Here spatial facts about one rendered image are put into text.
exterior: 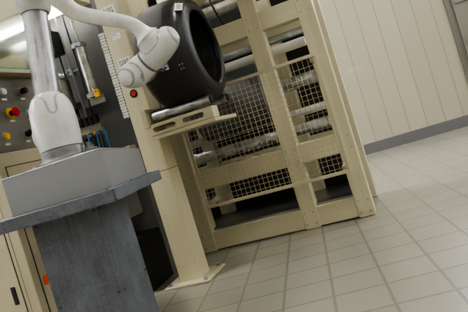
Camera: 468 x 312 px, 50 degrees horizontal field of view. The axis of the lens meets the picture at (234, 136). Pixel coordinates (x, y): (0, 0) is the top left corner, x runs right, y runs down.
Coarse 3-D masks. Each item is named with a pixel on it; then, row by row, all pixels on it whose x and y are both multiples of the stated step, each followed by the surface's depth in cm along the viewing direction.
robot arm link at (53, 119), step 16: (48, 96) 178; (64, 96) 182; (32, 112) 177; (48, 112) 175; (64, 112) 178; (32, 128) 178; (48, 128) 174; (64, 128) 176; (48, 144) 174; (64, 144) 175
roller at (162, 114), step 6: (204, 96) 249; (210, 96) 248; (186, 102) 252; (192, 102) 250; (198, 102) 249; (204, 102) 248; (210, 102) 248; (168, 108) 255; (174, 108) 253; (180, 108) 252; (186, 108) 251; (192, 108) 251; (156, 114) 256; (162, 114) 255; (168, 114) 254; (174, 114) 254; (156, 120) 258
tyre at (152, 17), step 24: (168, 0) 252; (168, 24) 238; (192, 24) 284; (192, 48) 240; (216, 48) 281; (168, 72) 240; (192, 72) 240; (216, 72) 287; (168, 96) 249; (192, 96) 250; (216, 96) 261
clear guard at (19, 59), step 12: (0, 0) 233; (12, 0) 241; (0, 12) 231; (12, 12) 239; (0, 24) 228; (12, 24) 236; (0, 36) 226; (12, 36) 234; (24, 36) 242; (0, 48) 224; (12, 48) 231; (24, 48) 240; (0, 60) 222; (12, 60) 229; (24, 60) 237
